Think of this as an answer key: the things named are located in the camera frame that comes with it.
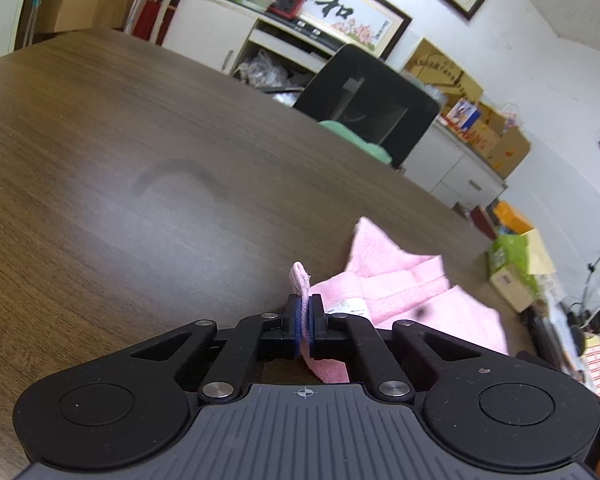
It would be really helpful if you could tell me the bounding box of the black office chair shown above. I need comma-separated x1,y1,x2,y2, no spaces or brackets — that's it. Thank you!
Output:
292,43,441,168

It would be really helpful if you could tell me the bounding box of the green seat cushion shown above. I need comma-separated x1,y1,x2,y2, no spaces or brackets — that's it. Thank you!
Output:
317,120,393,166

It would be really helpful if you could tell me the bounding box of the framed calligraphy with lotus flowers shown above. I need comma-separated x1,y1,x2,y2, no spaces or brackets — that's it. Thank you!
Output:
297,0,413,61

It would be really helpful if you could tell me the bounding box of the blue picture box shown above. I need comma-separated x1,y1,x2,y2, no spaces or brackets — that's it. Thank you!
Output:
447,98,481,129

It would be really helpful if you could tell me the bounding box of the white cabinet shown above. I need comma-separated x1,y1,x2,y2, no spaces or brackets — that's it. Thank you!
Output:
162,0,508,208

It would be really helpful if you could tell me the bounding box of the golden plaque board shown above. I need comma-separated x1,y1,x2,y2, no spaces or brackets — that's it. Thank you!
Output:
404,38,485,111

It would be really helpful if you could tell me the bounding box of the pink towel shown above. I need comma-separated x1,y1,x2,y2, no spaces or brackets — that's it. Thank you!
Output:
290,216,510,385

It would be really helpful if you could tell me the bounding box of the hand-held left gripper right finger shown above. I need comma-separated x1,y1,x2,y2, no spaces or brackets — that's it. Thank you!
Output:
307,294,486,404

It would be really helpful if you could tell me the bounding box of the green tissue box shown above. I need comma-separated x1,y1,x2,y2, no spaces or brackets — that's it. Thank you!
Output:
487,228,556,312

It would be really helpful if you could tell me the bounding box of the clear plastic bag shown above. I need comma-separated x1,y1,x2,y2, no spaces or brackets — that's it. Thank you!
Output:
235,50,289,89

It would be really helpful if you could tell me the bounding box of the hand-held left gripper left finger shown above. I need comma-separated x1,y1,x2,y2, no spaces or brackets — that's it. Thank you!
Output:
130,294,305,403

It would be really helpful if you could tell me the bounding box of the pink grid paper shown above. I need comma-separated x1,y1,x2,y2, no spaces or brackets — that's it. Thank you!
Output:
577,332,600,402

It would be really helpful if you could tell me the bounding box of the open cardboard box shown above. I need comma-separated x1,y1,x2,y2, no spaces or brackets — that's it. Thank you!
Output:
472,102,532,180

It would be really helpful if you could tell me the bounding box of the orange box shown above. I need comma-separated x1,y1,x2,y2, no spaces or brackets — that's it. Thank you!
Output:
495,201,534,234

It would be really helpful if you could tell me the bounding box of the mop handle with teal clip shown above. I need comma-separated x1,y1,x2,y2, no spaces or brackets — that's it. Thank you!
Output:
22,0,46,49

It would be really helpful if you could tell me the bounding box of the red paper bag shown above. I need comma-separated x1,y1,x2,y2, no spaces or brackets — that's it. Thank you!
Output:
132,0,173,43

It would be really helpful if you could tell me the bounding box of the white plastic bag with handles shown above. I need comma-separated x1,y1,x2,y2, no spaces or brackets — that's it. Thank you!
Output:
500,102,524,132

